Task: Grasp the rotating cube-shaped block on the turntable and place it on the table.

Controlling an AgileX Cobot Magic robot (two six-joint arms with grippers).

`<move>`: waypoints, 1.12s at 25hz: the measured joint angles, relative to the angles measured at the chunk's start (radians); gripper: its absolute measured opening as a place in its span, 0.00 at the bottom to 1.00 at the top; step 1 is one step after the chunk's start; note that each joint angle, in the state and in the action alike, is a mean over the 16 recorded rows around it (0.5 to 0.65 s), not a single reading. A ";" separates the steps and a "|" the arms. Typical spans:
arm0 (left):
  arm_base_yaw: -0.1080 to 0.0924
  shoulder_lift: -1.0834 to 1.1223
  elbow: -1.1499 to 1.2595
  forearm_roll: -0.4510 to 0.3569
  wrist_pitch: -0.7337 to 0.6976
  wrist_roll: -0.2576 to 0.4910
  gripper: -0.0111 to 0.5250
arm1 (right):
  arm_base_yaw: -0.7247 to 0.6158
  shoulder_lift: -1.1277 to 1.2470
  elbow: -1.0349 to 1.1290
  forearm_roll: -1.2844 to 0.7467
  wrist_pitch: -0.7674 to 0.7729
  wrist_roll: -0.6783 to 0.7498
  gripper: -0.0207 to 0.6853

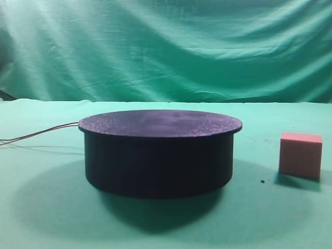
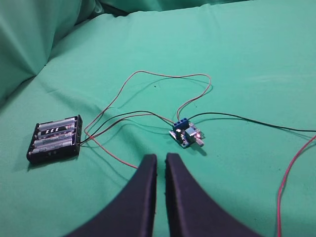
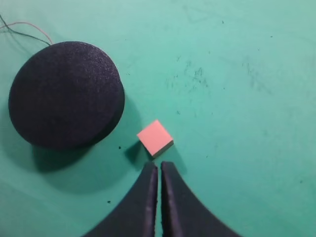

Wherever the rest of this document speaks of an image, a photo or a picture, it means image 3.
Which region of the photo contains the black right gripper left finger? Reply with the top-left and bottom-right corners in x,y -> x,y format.
85,162 -> 158,237

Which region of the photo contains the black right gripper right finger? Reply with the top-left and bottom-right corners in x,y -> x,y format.
161,161 -> 239,237

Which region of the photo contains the pink cube block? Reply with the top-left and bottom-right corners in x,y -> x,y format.
137,119 -> 174,158

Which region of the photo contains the black round turntable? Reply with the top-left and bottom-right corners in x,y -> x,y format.
8,41 -> 125,150

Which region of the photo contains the black wire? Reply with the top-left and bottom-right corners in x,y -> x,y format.
0,14 -> 51,46

